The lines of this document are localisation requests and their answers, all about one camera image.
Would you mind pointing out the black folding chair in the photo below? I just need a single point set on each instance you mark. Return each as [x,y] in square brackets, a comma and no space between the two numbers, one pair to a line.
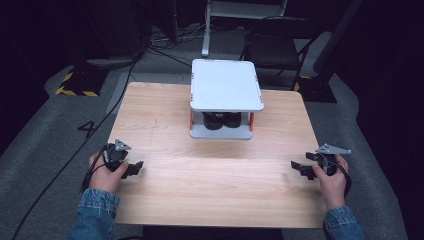
[275,46]

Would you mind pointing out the person's right hand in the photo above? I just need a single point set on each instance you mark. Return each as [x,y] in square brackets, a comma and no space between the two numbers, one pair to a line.
[333,186]

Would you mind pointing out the person's left hand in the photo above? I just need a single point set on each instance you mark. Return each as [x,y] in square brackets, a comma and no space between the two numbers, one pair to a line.
[103,178]

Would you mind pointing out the grey flat stand base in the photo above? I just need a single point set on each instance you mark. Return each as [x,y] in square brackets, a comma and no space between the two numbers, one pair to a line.
[110,62]

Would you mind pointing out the black base plate yellow edge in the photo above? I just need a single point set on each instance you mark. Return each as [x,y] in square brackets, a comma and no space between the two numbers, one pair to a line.
[316,90]

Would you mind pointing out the white two-tier shoe rack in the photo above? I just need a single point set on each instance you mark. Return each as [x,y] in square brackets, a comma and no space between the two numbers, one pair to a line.
[225,85]

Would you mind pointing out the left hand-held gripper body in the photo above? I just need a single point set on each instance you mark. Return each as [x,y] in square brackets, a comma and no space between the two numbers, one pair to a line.
[115,155]

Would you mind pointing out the dark slanted pole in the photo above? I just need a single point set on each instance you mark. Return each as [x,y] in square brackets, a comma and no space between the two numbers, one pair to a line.
[336,35]

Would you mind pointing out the white metal stand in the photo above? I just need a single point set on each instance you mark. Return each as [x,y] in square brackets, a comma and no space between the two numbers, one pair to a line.
[206,36]

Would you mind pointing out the black yellow striped base plate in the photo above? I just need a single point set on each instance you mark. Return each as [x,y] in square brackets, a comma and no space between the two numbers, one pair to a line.
[83,81]

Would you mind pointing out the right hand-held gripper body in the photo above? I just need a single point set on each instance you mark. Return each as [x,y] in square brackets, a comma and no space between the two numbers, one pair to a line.
[328,160]

